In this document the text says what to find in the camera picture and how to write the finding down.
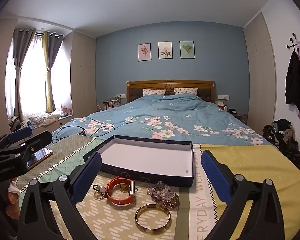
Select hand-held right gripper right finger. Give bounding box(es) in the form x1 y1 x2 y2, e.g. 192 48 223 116
201 150 285 240

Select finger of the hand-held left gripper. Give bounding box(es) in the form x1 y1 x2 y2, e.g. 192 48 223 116
0 126 33 153
14 130 52 167

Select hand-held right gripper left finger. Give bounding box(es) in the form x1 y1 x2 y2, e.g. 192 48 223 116
17 152 103 240

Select pink flower pendant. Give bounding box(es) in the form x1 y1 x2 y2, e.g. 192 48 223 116
92 184 111 200

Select orange watch strap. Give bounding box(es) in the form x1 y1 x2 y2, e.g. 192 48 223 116
107 177 137 205

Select clear crystal bead bracelet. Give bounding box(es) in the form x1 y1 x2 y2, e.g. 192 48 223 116
147 180 173 196

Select purple beaded bracelet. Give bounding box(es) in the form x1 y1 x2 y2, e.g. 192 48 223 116
150 187 180 208

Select navy cardboard box tray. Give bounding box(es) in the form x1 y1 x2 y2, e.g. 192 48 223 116
96 135 194 188

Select gold bangle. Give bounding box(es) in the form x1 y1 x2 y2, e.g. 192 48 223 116
135 203 171 232

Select person's left hand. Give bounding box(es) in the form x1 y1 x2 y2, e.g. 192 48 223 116
5 191 21 219

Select crumpled blue clothes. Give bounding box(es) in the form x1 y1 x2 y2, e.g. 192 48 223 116
9 116 36 133

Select smartphone with orange edge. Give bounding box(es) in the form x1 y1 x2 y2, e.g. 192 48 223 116
27 148 53 170

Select pale pile of laundry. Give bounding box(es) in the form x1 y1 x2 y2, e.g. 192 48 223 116
29 113 62 125

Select beige window seat cabinet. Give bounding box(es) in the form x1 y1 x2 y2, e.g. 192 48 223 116
7 114 74 137

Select patchwork printed tablecloth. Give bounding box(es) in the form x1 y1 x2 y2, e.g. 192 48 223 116
15 134 300 240

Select white sheer curtain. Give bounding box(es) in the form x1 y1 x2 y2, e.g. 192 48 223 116
5 34 73 121

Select nightstand with small items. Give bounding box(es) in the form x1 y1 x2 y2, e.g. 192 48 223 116
216 100 242 117

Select beige wardrobe beside window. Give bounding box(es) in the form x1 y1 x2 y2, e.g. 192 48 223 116
70 31 98 118

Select dark pile of clothes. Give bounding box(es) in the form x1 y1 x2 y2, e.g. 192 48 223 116
262 119 300 171

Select cosmetics on nightstand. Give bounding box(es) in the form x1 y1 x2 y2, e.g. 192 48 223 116
102 96 127 110

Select blue floral duvet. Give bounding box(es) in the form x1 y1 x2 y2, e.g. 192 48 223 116
51 94 270 147

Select grey and yellow curtain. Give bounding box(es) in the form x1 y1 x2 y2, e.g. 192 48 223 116
41 31 65 113
12 27 37 123

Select white dotted pillow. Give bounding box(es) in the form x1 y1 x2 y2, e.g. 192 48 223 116
174 87 198 95
143 89 166 97

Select wooden bed headboard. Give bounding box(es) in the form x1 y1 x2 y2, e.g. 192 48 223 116
126 80 215 103

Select beige wardrobe beside coat rack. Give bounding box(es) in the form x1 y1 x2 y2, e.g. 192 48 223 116
244 12 277 145

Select black jacket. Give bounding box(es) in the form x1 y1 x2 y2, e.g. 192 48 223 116
285 51 300 112

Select framed green leaf picture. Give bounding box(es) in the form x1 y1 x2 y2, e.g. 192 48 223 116
179 40 196 59

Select framed white flower picture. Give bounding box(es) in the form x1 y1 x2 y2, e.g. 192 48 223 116
158 41 173 60

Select framed pink flower picture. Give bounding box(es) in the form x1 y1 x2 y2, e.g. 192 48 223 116
137 43 152 62

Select black charging cable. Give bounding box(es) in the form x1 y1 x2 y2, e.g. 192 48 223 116
51 124 115 141

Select black wall coat rack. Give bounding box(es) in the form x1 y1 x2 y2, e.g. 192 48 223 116
286 33 300 49

